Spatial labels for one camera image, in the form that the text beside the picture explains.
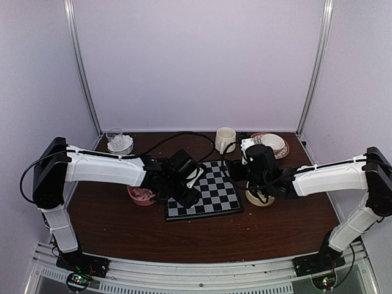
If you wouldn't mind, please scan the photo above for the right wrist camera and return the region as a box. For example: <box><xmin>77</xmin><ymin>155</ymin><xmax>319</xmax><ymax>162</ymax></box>
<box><xmin>240</xmin><ymin>138</ymin><xmax>255</xmax><ymax>165</ymax></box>

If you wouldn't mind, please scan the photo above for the pink bowl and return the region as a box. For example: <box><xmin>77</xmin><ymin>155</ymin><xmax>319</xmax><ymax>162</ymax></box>
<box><xmin>127</xmin><ymin>186</ymin><xmax>156</xmax><ymax>206</ymax></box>

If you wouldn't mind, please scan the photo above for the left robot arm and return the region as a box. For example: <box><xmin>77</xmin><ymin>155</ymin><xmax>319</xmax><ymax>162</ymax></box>
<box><xmin>32</xmin><ymin>137</ymin><xmax>205</xmax><ymax>272</ymax></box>

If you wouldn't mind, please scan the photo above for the cream bowl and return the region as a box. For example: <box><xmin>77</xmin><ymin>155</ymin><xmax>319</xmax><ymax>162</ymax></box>
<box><xmin>245</xmin><ymin>181</ymin><xmax>275</xmax><ymax>207</ymax></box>

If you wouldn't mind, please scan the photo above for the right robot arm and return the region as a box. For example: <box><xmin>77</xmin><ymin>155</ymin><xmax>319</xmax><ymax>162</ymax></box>
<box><xmin>228</xmin><ymin>139</ymin><xmax>391</xmax><ymax>271</ymax></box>

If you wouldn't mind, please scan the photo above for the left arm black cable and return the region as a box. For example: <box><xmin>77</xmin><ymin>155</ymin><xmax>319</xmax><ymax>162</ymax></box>
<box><xmin>20</xmin><ymin>131</ymin><xmax>215</xmax><ymax>203</ymax></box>

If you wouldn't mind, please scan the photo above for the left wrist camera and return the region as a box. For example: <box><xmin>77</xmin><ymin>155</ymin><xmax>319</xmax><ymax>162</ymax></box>
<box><xmin>186</xmin><ymin>164</ymin><xmax>206</xmax><ymax>189</ymax></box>

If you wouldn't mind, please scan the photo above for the cream ribbed mug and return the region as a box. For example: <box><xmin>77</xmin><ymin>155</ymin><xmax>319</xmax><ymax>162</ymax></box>
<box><xmin>215</xmin><ymin>127</ymin><xmax>236</xmax><ymax>155</ymax></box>

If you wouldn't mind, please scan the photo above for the right aluminium frame post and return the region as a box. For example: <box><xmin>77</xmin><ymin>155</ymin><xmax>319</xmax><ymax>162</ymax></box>
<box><xmin>296</xmin><ymin>0</ymin><xmax>334</xmax><ymax>137</ymax></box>

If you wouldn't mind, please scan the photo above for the patterned saucer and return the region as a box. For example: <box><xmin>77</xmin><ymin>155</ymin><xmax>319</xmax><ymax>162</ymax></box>
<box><xmin>251</xmin><ymin>133</ymin><xmax>290</xmax><ymax>159</ymax></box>

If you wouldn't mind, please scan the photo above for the aluminium frame post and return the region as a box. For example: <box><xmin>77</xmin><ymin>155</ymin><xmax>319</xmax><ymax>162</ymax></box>
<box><xmin>64</xmin><ymin>0</ymin><xmax>102</xmax><ymax>137</ymax></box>
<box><xmin>296</xmin><ymin>0</ymin><xmax>334</xmax><ymax>137</ymax></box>

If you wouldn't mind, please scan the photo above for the black white chess board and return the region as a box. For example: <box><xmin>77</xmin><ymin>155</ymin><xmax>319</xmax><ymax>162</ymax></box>
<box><xmin>165</xmin><ymin>161</ymin><xmax>244</xmax><ymax>222</ymax></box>

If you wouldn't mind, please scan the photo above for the left aluminium frame post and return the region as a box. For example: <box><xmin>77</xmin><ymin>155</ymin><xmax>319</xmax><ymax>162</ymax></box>
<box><xmin>64</xmin><ymin>0</ymin><xmax>102</xmax><ymax>137</ymax></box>

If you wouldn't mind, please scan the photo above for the clear glass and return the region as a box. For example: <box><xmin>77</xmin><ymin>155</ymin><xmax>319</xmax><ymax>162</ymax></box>
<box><xmin>106</xmin><ymin>127</ymin><xmax>123</xmax><ymax>149</ymax></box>

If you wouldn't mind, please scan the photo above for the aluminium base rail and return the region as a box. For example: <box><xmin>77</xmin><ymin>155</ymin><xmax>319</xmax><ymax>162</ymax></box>
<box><xmin>21</xmin><ymin>241</ymin><xmax>380</xmax><ymax>293</ymax></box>

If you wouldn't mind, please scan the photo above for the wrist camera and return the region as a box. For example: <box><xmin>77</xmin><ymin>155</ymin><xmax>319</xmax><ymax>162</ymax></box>
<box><xmin>240</xmin><ymin>138</ymin><xmax>255</xmax><ymax>165</ymax></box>
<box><xmin>186</xmin><ymin>164</ymin><xmax>206</xmax><ymax>189</ymax></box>

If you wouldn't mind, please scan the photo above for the white chess pieces pile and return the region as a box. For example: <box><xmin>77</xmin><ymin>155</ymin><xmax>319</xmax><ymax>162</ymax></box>
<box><xmin>131</xmin><ymin>188</ymin><xmax>153</xmax><ymax>201</ymax></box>

